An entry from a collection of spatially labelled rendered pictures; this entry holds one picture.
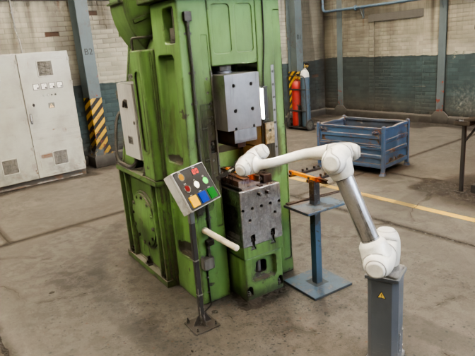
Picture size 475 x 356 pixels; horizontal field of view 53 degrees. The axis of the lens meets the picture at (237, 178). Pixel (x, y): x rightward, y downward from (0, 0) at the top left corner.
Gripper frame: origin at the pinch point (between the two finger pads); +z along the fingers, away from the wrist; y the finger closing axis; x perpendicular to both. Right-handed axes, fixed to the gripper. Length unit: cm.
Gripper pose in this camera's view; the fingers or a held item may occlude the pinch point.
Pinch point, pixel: (220, 176)
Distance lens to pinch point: 314.9
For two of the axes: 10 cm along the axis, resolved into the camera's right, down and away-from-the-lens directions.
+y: 5.2, -2.7, 8.1
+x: -4.9, -8.7, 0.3
